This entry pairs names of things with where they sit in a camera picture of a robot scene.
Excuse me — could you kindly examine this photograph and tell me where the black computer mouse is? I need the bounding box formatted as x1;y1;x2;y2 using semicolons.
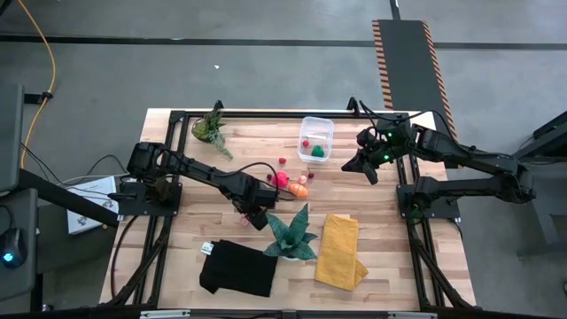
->
0;227;28;270

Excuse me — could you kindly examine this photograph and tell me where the clear plastic tupperware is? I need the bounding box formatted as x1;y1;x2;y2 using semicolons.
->
297;115;336;164

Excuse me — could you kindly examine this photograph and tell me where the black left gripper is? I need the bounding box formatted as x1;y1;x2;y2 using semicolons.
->
229;175;279;231

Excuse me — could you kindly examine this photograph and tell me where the yellow folded cloth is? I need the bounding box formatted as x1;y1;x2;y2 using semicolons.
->
314;214;369;292

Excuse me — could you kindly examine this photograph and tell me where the large red toy fruit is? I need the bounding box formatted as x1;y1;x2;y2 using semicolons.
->
271;170;291;189

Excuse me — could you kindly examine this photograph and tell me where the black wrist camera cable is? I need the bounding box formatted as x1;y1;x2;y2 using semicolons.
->
357;100;457;143
216;161;297;203

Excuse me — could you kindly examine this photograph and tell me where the black folded cloth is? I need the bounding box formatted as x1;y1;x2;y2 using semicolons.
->
198;238;279;299

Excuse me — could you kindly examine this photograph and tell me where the black aluminium rig frame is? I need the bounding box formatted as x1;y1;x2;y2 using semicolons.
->
99;97;478;311

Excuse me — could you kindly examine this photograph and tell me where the white paper booklet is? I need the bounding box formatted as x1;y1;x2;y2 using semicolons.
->
66;175;130;236

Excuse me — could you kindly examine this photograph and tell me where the grey side table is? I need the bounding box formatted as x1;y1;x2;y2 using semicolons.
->
513;110;567;258

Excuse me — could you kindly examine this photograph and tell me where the grey side desk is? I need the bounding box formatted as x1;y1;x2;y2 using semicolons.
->
0;82;41;303

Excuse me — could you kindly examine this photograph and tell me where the succulent plant in black pot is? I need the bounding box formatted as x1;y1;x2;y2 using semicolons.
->
190;109;235;160

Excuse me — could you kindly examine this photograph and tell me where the green snake plant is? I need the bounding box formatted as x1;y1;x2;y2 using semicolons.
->
263;203;319;261

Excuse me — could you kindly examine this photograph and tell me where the silver metal bracket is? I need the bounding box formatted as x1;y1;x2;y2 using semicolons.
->
140;309;192;319
388;311;438;319

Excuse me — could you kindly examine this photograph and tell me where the yellow cable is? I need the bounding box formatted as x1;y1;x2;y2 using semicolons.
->
16;0;58;170

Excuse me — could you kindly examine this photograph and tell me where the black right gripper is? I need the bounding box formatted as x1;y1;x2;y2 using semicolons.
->
341;121;416;186

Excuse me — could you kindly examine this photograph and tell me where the black striped-edge floor mat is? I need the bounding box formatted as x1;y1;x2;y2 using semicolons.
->
370;19;458;134

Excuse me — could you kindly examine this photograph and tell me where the black cable bracket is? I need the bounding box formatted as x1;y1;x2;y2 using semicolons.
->
24;89;55;106

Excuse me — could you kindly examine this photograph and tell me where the black diagonal beam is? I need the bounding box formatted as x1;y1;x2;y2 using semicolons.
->
17;167;121;230

